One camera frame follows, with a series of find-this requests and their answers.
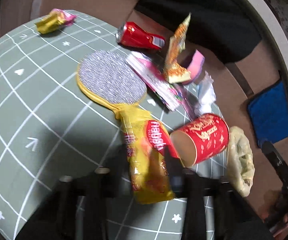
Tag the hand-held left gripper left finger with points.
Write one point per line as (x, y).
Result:
(101, 185)

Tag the green grid mat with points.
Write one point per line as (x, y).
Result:
(34, 92)

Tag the beige plastic bag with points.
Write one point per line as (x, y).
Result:
(241, 160)

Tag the red paper tube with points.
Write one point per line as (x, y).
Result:
(203, 137)

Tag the black cloth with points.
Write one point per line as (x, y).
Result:
(203, 12)

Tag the gold foil wrapper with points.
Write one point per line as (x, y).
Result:
(47, 23)

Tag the blue cloth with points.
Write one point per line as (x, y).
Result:
(268, 112)

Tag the pink white snack packet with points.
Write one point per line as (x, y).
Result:
(151, 80)

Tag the purple plastic wrapper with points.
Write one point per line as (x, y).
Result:
(187, 100)

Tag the crushed red drink can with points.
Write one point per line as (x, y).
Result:
(139, 36)

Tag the person's right hand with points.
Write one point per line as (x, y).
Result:
(275, 205)

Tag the orange snack wrapper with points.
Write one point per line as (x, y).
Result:
(176, 47)

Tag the yellow bristle brush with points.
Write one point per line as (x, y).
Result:
(111, 80)

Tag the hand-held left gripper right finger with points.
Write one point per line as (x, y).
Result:
(178, 186)

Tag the pink candy wrapper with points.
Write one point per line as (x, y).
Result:
(66, 17)

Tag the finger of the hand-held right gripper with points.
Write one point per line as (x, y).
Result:
(272, 155)

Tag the yellow wafer packet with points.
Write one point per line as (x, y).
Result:
(149, 160)

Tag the crumpled white tissue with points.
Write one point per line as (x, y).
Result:
(206, 92)

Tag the grey stone countertop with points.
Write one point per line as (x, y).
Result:
(271, 22)

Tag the pink sponge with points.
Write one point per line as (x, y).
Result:
(196, 65)

